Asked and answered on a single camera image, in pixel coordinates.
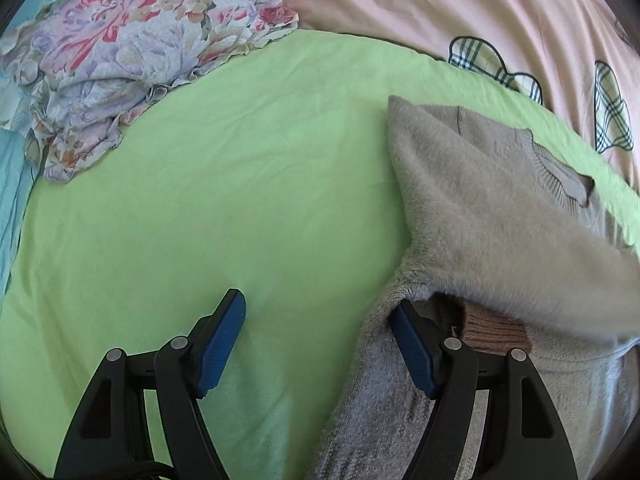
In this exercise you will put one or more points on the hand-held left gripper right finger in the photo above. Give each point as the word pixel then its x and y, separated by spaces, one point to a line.
pixel 412 342

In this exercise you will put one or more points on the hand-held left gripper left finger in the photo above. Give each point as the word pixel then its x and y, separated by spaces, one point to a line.
pixel 222 340

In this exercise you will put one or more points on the grey fuzzy sweater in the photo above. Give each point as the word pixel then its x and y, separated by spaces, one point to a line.
pixel 480 220

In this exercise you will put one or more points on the green bed sheet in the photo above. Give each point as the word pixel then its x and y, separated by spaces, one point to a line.
pixel 240 200

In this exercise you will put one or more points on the light blue sheet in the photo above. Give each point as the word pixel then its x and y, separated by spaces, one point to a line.
pixel 12 180

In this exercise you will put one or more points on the floral ruffled cloth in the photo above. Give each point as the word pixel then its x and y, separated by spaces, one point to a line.
pixel 140 45

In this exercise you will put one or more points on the pink plaid-patch quilt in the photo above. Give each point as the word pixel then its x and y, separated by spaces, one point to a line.
pixel 450 5

